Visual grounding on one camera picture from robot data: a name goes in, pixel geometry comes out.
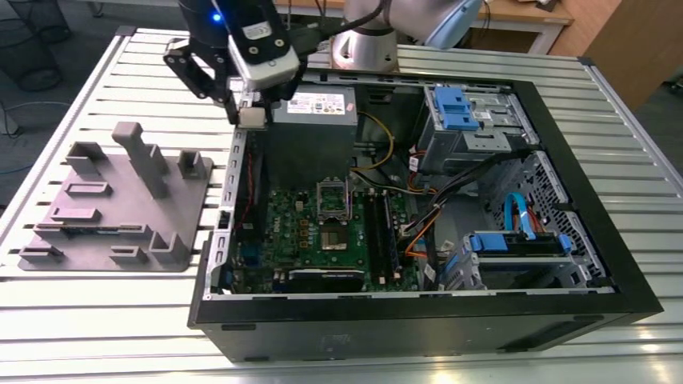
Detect black RAM slot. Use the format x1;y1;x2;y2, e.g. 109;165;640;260
371;190;393;283
377;190;400;282
364;190;387;283

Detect black camera bracket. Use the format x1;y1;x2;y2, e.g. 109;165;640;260
221;0;295;65

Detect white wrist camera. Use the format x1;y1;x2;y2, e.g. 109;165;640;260
229;47;301;88

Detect metal socket cover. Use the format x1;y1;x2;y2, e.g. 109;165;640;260
315;175;353;222

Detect blue disk carrier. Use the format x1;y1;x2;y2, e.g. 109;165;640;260
435;86;484;131
467;233;571;258

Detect blue flat data wire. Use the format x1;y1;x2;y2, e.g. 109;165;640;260
503;191;544;242

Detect CPU socket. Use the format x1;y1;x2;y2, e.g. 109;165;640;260
317;222;356;254

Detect black PC case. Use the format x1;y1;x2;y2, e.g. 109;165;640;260
185;66;666;363

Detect CPU with silver top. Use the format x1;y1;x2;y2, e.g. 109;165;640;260
237;106;267;128

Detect silver disk bay cage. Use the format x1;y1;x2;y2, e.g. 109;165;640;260
436;230;614;292
419;82;540;177

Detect black graphics card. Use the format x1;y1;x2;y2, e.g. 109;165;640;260
287;268;368;293

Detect metal locking lever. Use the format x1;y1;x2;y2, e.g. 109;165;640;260
349;175;360;225

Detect yellow power wires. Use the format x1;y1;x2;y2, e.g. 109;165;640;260
351;110;396;172

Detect black cable bundle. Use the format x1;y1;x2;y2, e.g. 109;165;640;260
403;150;535;241

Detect blue port connector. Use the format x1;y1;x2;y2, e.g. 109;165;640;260
240;246;264;268

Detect green motherboard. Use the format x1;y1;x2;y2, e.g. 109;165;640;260
228;187;423;293

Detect orange data wires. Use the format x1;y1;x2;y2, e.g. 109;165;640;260
403;226;429;261

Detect wooden desk white frame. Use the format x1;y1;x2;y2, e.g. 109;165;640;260
243;0;576;56

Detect grey parts rack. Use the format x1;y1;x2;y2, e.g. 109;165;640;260
17;122;216;274

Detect grey power supply unit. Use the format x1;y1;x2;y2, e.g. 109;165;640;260
264;86;357;180

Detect wooden cabinet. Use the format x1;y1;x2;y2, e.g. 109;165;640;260
548;0;683;113

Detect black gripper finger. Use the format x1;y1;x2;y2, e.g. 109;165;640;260
163;38;240;125
261;75;301;113

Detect black wire mesh bin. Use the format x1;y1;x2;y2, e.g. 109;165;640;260
0;0;73;92

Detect black camera cable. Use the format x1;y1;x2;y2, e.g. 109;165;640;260
291;0;393;57

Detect RAM stick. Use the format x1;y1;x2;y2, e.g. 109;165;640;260
56;226;132;236

